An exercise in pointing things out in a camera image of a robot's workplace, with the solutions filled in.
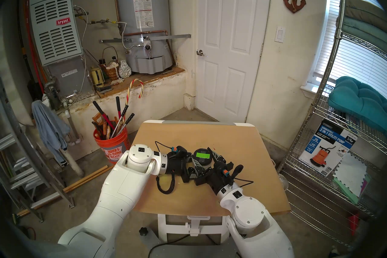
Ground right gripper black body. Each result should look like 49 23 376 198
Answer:
208 165 244 197

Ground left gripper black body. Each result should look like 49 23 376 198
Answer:
167 146 192 183

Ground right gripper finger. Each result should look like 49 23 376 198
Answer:
193 166 216 186
210 147 234 170

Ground black lid with green tape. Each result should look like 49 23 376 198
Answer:
193 148 213 169

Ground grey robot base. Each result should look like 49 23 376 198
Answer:
139 227 242 258

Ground white table stand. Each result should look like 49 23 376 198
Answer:
157 214 231 244

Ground black grip metal tool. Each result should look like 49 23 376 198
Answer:
116 113 135 134
110 105 129 138

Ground orange plastic bucket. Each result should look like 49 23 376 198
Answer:
93 127 129 164

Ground wooden platform ledge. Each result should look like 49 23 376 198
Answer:
97 67 185 98

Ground wooden pole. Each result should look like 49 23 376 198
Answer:
17 165 114 217

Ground striped candy cane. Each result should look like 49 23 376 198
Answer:
125 78 144 107

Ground crumpled aluminium foil lump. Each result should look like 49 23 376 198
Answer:
119 60 132 78

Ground white panel door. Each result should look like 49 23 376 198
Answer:
195 0 272 123

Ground utility pump cardboard box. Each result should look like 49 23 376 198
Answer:
298 118 358 177

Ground white window sill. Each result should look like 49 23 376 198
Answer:
300 82 321 99

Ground yellow container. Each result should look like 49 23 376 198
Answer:
90 68 105 87

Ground green foam sheet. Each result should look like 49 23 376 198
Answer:
333 177 371 205

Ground white zigzag edged sheets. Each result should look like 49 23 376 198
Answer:
333 153 368 197

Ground blue cloth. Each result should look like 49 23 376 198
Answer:
32 100 70 167

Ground red object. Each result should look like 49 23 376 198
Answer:
348 212 360 235

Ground grey water heater tank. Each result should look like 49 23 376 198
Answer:
114 0 175 74

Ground teal tufted cushion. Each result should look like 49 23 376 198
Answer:
327 76 387 134

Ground aluminium ladder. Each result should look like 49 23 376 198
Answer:
0 85 75 223

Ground white window blinds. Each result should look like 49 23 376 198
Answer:
313 0 387 97

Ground grey Bryant furnace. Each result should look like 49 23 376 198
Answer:
29 0 94 97

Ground grey green cushion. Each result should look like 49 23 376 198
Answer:
336 16 387 49

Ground olive cushion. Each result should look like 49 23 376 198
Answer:
345 0 387 23

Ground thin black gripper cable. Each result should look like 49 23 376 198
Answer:
233 177 254 188

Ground black coiled cable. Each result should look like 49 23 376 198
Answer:
156 171 176 195

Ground long red handled tool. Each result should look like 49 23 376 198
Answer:
93 101 115 131

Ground wicker basket with handle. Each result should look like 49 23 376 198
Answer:
101 46 120 81

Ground metal strap round tank base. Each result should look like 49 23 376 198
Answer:
99 34 191 44

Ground chrome wire shelf rack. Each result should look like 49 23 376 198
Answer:
277 0 387 249

